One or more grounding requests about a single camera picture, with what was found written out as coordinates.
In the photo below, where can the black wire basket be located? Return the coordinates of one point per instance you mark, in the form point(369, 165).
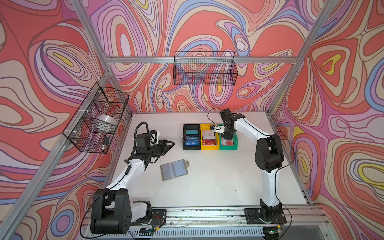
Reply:
point(84, 131)
point(205, 68)

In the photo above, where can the small black device in basket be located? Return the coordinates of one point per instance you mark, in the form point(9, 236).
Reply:
point(106, 141)

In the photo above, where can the aluminium front rail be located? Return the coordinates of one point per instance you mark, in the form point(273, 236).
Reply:
point(231, 216)

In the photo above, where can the green plastic bin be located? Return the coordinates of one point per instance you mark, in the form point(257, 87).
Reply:
point(234, 147)

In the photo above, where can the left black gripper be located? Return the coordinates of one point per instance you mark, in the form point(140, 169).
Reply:
point(163, 147)

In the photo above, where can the card in green bin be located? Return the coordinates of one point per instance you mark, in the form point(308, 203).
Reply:
point(225, 142)

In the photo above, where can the back black wire basket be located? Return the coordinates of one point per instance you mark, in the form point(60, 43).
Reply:
point(205, 68)

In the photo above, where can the black plastic bin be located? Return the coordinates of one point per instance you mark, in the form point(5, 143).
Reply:
point(191, 147)

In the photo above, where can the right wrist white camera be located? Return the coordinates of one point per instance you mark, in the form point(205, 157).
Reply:
point(217, 129)

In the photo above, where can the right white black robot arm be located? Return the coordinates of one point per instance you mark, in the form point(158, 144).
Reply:
point(269, 157)

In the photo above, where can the white tape roll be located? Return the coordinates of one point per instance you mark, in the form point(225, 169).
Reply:
point(107, 119)

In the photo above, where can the wrist white camera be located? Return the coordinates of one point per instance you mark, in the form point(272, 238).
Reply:
point(217, 129)
point(154, 136)

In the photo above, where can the left black wire basket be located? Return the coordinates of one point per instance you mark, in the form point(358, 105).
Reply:
point(84, 131)

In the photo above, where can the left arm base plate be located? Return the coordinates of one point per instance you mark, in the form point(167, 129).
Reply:
point(156, 217)

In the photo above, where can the blue cards in black bin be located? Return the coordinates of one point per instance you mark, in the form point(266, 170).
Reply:
point(192, 136)

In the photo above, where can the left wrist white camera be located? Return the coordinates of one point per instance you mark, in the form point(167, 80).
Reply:
point(154, 136)

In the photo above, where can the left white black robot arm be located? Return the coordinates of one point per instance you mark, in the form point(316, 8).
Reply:
point(112, 211)

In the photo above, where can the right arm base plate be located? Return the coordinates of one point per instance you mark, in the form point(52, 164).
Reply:
point(256, 216)

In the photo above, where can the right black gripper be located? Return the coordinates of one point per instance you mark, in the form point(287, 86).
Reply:
point(229, 137)

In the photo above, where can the yellow plastic bin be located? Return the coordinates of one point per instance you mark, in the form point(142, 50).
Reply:
point(206, 127)

